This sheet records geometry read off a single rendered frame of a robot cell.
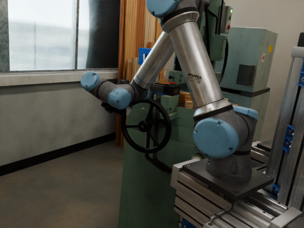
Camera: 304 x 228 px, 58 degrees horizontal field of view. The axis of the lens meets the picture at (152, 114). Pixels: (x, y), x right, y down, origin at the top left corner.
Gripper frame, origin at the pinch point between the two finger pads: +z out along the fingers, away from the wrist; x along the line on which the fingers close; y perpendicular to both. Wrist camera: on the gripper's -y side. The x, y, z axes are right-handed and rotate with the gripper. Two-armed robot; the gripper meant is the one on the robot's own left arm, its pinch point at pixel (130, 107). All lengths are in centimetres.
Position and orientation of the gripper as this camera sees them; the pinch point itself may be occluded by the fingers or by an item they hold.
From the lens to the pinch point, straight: 132.1
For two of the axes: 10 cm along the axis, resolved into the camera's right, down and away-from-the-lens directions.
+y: -3.2, 9.2, -2.2
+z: 3.6, 3.3, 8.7
